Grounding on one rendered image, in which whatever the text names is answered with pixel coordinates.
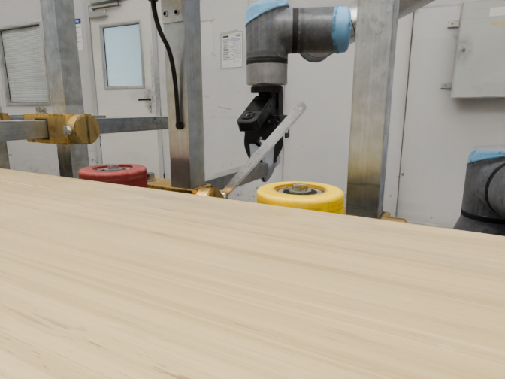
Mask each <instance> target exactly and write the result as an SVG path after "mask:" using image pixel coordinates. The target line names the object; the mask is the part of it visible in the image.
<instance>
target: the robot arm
mask: <svg viewBox="0 0 505 379"><path fill-rule="evenodd" d="M433 1H435V0H400V1H399V11H398V19H400V18H402V17H404V16H406V15H408V14H410V13H412V12H414V11H416V10H418V9H420V8H422V7H424V6H425V5H427V4H429V3H431V2H433ZM357 4H358V0H355V1H353V2H351V3H349V4H347V5H346V6H344V7H341V6H339V5H337V6H336V7H308V8H290V7H289V3H288V2H287V1H286V0H263V1H260V2H256V3H253V4H251V5H250V6H249V7H248V8H247V10H246V24H245V27H246V84H247V85H248V86H252V87H251V93H258V94H259V95H258V96H255V98H254V99H253V100H252V101H251V102H250V104H249V105H248V106H247V108H246V109H245V111H244V112H243V113H242V114H241V115H240V117H239V118H238V119H237V124H238V127H239V130H240V132H245V136H244V146H245V149H246V153H247V156H248V157H249V158H250V157H251V156H252V155H253V154H254V152H256V151H257V149H258V148H259V147H260V146H261V145H262V143H261V142H260V140H266V139H267V138H268V137H269V136H270V134H271V133H272V132H273V131H274V130H275V129H276V127H278V125H279V124H281V122H282V121H283V120H284V119H285V118H286V117H287V115H284V114H283V87H282V85H286V84H287V83H288V54H290V53H300V55H301V57H302V58H303V59H305V60H307V61H308V62H321V61H323V60H324V59H326V58H327V57H328V56H330V55H331V54H333V53H336V54H339V53H345V52H346V51H347V50H348V48H349V44H351V43H353V42H355V30H356V17H357ZM282 147H283V136H282V138H281V139H280V140H279V141H278V142H277V143H276V144H275V145H274V146H273V147H272V148H271V149H270V151H269V152H268V153H267V154H266V155H265V156H264V158H263V159H262V160H261V161H260V162H266V163H267V164H268V176H267V177H263V178H260V180H261V182H267V181H268V180H269V178H270V177H271V175H272V174H273V172H274V169H275V168H276V167H277V166H278V165H279V164H280V155H279V154H280V151H281V150H282ZM453 229H457V230H463V231H469V232H480V233H485V234H492V235H502V236H505V150H473V151H471V152H470V154H469V157H468V161H467V169H466V175H465V182H464V192H463V199H462V204H461V215H460V217H459V218H458V220H457V222H456V224H455V225H454V227H453Z"/></svg>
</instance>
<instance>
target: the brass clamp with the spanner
mask: <svg viewBox="0 0 505 379"><path fill-rule="evenodd" d="M155 179H156V181H153V182H147V185H148V188H149V189H155V190H166V191H171V192H178V193H188V194H194V195H200V196H210V197H217V198H222V199H223V196H222V193H221V192H220V190H219V189H217V188H212V184H208V183H206V184H204V185H201V186H197V187H194V188H191V189H189V188H182V187H176V186H171V180H170V179H163V178H156V177H155Z"/></svg>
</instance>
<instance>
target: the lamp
mask: <svg viewBox="0 0 505 379"><path fill-rule="evenodd" d="M148 1H149V2H151V8H152V12H153V19H154V21H155V24H156V28H157V31H158V33H159V36H160V38H161V39H162V42H163V43H164V45H165V48H166V50H167V52H168V57H169V61H170V64H171V73H172V79H173V85H174V101H175V111H176V125H175V126H176V128H177V129H182V128H183V122H182V121H180V104H179V94H178V85H177V74H176V69H175V64H174V57H173V54H172V52H171V48H170V45H169V43H168V41H167V39H166V37H165V35H164V33H163V31H162V27H161V26H160V22H159V18H158V14H157V10H156V2H157V1H158V0H148ZM161 8H162V24H167V23H177V22H183V21H184V19H183V0H161Z"/></svg>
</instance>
